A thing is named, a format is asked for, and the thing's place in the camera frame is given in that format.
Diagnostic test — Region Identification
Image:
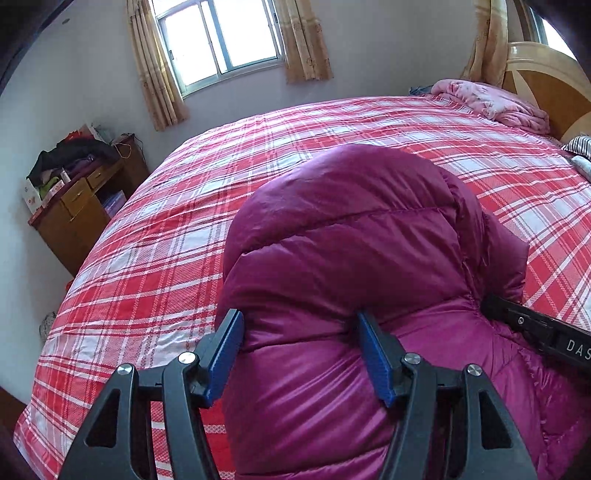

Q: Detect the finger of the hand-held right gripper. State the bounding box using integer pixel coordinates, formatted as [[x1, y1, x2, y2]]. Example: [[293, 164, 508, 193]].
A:
[[480, 294, 554, 350]]

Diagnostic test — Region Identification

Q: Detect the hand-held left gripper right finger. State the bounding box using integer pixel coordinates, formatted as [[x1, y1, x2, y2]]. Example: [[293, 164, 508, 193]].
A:
[[356, 310, 539, 480]]

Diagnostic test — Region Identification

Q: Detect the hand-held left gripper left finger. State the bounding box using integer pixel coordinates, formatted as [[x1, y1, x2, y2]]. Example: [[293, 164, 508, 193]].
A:
[[58, 308, 245, 480]]

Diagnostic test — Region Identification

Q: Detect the magenta puffer jacket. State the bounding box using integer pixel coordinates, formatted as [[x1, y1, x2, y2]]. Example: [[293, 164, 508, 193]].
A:
[[215, 144, 591, 480]]

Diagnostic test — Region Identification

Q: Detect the pile of dark clothes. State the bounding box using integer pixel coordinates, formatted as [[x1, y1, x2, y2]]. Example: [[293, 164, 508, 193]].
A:
[[27, 138, 122, 183]]

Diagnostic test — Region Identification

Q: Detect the bed with red plaid sheet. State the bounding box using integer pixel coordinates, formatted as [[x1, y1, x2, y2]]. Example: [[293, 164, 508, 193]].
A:
[[13, 95, 591, 480]]

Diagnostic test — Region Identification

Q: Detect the striped pillow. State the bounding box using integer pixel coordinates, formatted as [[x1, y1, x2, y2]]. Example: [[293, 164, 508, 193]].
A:
[[561, 136, 591, 158]]

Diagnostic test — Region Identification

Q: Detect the wooden desk with drawers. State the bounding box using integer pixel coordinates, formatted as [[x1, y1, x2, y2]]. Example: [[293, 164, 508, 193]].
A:
[[28, 135, 151, 278]]

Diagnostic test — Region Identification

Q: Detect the pink floral quilt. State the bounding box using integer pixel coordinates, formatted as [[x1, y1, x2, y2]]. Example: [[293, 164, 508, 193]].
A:
[[429, 78, 551, 136]]

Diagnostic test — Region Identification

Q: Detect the wooden headboard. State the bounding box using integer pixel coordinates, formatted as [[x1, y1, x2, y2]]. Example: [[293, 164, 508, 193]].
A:
[[501, 41, 591, 144]]

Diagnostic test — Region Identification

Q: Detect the white box with red print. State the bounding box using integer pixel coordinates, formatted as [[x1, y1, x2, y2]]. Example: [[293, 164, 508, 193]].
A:
[[21, 180, 43, 217]]

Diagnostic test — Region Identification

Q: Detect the beige curtain beside headboard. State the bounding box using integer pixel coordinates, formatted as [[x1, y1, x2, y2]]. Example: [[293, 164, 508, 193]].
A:
[[462, 0, 511, 88]]

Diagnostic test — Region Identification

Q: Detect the beige patterned curtain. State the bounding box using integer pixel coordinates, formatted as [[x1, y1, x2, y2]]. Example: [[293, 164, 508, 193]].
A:
[[274, 0, 334, 85], [127, 0, 190, 132]]

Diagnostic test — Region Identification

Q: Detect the window beside headboard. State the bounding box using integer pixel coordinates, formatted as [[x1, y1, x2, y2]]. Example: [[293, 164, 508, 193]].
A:
[[526, 0, 578, 61]]

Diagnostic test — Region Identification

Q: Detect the sliding glass window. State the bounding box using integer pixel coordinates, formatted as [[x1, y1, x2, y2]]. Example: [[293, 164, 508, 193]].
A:
[[154, 0, 284, 95]]

